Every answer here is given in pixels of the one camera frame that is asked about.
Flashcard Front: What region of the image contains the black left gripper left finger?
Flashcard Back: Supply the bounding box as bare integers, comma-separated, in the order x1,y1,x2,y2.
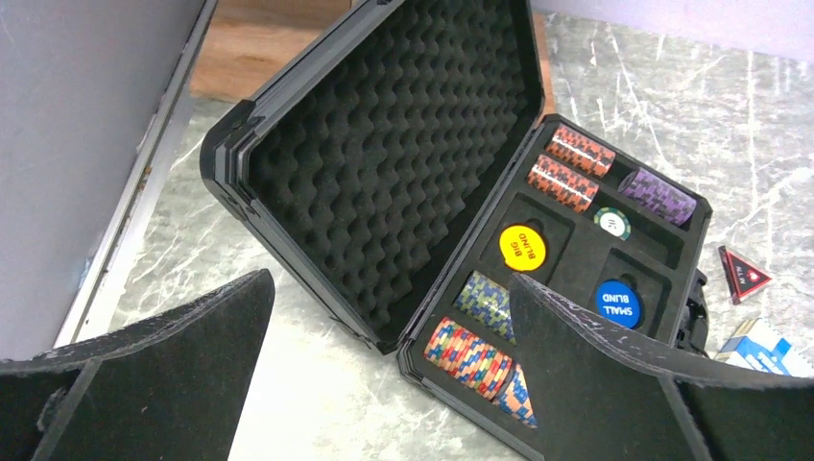
1,269,275,461

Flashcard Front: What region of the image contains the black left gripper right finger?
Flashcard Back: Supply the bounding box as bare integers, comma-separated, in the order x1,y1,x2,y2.
510,275,813,460

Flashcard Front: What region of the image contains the blue white card deck box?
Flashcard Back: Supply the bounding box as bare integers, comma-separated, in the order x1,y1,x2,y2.
714,318,813,377

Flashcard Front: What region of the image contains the orange blue chip stack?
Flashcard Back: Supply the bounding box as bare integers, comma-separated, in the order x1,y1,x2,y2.
492,365,538,429

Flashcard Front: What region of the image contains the blue small blind button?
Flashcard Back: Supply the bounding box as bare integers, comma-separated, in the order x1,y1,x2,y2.
594,279,642,328

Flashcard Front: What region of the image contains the red yellow blue chip stack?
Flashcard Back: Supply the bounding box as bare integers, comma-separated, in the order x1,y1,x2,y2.
423,317,515,400

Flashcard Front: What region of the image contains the yellow big blind button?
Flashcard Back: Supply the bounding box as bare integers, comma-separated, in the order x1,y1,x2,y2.
498,225,547,272

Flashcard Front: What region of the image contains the green white single chip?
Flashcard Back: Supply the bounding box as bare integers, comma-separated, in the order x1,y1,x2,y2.
593,206,632,240

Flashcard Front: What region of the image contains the red triangular all-in marker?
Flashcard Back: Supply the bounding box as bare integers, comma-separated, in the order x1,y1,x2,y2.
718,245,773,305

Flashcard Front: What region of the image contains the purple chip stack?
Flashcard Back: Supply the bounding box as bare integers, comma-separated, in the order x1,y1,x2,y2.
618,168,697,227

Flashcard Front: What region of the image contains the orange black chip stack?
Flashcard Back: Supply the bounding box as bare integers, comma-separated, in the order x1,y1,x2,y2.
546,124,616,178
526,155,599,213

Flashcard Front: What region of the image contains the black poker chip case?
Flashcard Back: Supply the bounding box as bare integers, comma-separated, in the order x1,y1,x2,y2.
199,0,713,461

